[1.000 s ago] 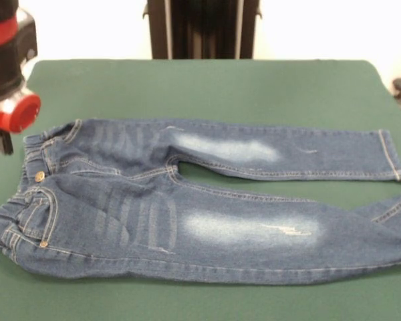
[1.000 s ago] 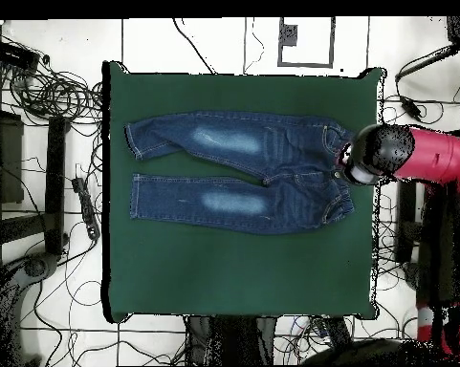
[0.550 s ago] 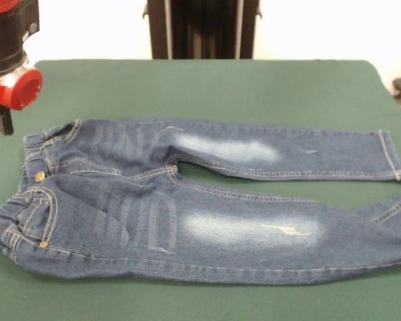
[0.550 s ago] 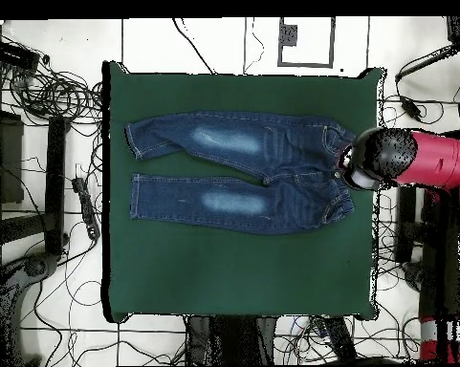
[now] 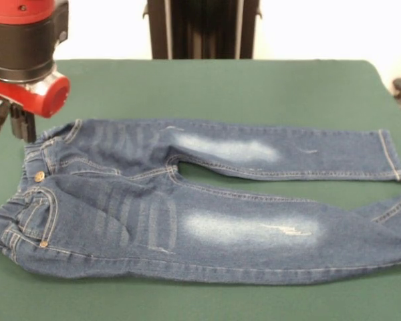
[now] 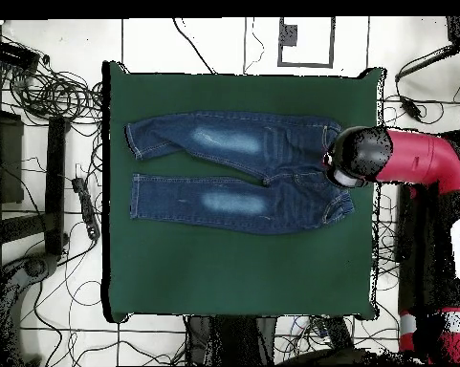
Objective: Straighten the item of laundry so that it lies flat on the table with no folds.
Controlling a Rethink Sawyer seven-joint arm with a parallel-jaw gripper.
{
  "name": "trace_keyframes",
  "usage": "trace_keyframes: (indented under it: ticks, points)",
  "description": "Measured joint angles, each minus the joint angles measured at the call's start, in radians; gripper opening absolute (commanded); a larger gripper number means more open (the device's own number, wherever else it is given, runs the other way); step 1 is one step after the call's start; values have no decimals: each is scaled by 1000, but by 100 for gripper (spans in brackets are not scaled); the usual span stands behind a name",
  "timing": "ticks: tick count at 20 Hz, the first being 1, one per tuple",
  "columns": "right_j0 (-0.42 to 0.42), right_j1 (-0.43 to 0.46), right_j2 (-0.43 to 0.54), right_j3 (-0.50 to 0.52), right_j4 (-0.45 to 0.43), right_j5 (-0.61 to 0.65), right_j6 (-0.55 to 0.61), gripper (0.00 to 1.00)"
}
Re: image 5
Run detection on blue denim jeans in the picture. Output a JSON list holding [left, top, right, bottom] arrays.
[[0, 118, 401, 286]]

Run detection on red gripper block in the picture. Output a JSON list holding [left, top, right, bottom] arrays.
[[0, 72, 71, 144]]

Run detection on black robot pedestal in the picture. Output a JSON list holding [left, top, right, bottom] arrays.
[[142, 0, 263, 60]]

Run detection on dark green table cloth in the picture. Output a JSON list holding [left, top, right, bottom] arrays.
[[0, 59, 401, 321]]

